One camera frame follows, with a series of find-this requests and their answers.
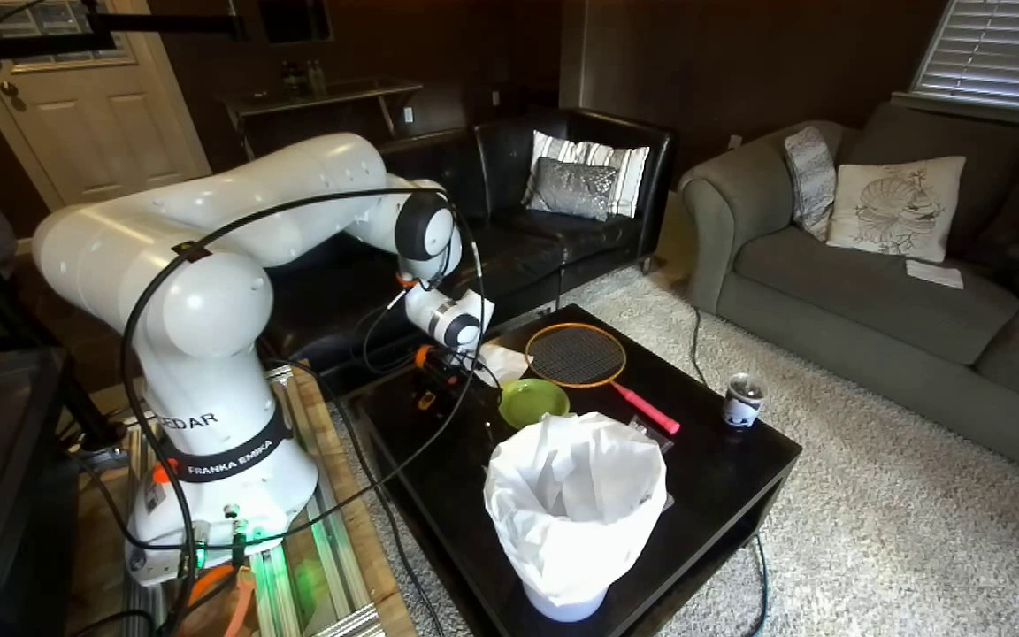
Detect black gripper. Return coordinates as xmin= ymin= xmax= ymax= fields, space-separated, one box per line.
xmin=470 ymin=344 xmax=538 ymax=390

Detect black leather armchair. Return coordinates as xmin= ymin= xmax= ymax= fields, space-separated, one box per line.
xmin=284 ymin=106 xmax=678 ymax=367

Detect bin with white bag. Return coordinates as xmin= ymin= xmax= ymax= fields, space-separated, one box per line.
xmin=481 ymin=408 xmax=674 ymax=626

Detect silver satin pillow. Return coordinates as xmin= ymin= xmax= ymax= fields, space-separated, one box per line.
xmin=520 ymin=157 xmax=622 ymax=223

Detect black coffee table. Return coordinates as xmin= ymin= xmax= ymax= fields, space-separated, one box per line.
xmin=337 ymin=301 xmax=807 ymax=637

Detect white black striped cushion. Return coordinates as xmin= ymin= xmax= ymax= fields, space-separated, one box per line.
xmin=522 ymin=127 xmax=654 ymax=223

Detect wooden base board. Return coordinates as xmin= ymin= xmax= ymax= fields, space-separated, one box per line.
xmin=274 ymin=366 xmax=417 ymax=637

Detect small drink can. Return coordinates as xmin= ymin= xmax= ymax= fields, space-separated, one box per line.
xmin=719 ymin=373 xmax=767 ymax=435

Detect dark console table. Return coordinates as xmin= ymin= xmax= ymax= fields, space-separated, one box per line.
xmin=224 ymin=77 xmax=430 ymax=157

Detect grey white striped pillow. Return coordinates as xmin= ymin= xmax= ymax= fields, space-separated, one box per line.
xmin=780 ymin=120 xmax=843 ymax=239

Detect grey sofa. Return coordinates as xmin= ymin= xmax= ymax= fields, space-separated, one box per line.
xmin=678 ymin=104 xmax=1019 ymax=492

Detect white printed pillow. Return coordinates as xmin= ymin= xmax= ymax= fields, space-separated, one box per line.
xmin=823 ymin=152 xmax=970 ymax=266

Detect white paper sheet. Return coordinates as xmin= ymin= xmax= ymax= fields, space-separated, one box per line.
xmin=902 ymin=259 xmax=964 ymax=294

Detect white panel door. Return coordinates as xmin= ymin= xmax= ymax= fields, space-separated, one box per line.
xmin=0 ymin=0 xmax=213 ymax=208

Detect white window blinds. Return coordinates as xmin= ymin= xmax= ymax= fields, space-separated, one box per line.
xmin=909 ymin=0 xmax=1019 ymax=127

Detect badminton racket red handle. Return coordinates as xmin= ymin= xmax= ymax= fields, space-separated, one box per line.
xmin=520 ymin=317 xmax=681 ymax=440

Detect thin black cable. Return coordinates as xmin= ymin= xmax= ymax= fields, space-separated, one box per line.
xmin=747 ymin=530 xmax=772 ymax=637

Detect orange cable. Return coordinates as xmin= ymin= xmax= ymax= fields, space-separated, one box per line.
xmin=183 ymin=561 xmax=257 ymax=637

